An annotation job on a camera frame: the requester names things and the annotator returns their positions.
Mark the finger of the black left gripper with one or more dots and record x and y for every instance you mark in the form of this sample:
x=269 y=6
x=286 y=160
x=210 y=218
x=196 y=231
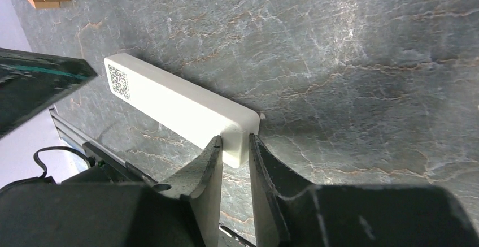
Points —
x=31 y=82

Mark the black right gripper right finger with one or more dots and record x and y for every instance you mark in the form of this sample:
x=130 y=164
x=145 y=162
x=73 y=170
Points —
x=289 y=210

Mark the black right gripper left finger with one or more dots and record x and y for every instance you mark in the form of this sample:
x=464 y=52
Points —
x=90 y=209

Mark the white remote control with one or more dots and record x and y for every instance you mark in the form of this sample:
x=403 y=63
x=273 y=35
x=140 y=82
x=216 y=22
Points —
x=187 y=109

